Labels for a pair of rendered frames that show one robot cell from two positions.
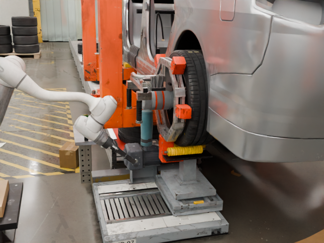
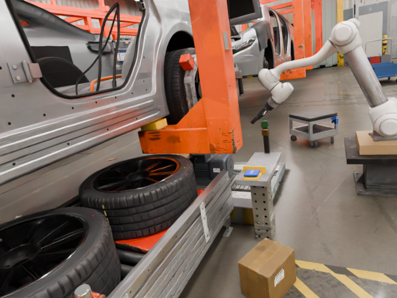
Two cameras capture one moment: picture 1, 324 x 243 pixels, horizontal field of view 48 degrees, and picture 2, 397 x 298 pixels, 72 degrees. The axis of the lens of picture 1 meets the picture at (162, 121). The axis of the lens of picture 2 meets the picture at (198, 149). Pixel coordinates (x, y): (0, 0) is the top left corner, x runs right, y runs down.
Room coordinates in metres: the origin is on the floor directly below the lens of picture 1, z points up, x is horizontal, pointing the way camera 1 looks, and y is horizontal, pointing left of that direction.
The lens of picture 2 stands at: (4.11, 1.42, 1.04)
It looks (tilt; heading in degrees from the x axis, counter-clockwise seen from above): 17 degrees down; 224
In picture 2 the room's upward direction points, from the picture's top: 9 degrees counter-clockwise
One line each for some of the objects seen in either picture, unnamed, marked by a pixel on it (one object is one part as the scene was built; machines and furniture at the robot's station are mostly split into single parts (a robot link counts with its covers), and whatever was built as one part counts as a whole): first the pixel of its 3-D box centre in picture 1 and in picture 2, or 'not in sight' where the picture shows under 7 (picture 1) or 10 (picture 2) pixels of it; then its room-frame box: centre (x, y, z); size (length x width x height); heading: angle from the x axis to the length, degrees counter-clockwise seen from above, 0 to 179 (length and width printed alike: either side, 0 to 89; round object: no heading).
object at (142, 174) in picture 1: (150, 162); (205, 174); (2.70, 0.08, 0.26); 0.42 x 0.18 x 0.35; 106
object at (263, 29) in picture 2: not in sight; (260, 35); (-0.44, -1.10, 1.36); 0.71 x 0.30 x 0.51; 16
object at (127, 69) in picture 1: (116, 66); not in sight; (4.77, 0.62, 0.69); 0.52 x 0.17 x 0.35; 106
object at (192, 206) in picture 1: (186, 191); not in sight; (2.46, -0.20, 0.13); 0.50 x 0.36 x 0.10; 16
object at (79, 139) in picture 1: (84, 134); (260, 167); (2.83, 0.63, 0.44); 0.43 x 0.17 x 0.03; 16
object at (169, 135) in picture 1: (167, 99); (205, 89); (2.43, -0.03, 0.85); 0.54 x 0.07 x 0.54; 16
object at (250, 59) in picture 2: not in sight; (242, 38); (-1.88, -2.37, 1.49); 4.95 x 1.86 x 1.59; 16
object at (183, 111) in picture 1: (182, 111); not in sight; (2.13, -0.13, 0.85); 0.09 x 0.08 x 0.07; 16
